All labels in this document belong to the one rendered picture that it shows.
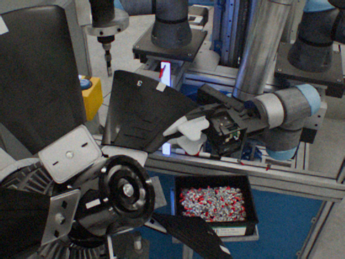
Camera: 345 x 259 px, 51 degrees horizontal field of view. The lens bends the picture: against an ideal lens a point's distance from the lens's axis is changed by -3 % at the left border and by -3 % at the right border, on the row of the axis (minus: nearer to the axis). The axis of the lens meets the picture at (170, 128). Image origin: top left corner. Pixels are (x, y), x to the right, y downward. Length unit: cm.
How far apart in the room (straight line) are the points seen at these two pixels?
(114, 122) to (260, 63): 36
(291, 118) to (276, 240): 69
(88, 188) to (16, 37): 27
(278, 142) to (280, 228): 53
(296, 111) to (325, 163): 169
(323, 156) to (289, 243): 120
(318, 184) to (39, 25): 88
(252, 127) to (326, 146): 189
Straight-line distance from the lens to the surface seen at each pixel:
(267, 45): 88
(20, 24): 67
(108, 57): 56
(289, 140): 90
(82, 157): 62
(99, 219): 58
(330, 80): 127
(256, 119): 79
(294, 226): 136
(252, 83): 91
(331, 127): 281
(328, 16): 122
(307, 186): 118
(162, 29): 132
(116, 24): 51
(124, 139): 73
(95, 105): 112
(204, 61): 143
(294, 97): 84
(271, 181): 117
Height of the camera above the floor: 168
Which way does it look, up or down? 41 degrees down
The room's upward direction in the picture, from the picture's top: straight up
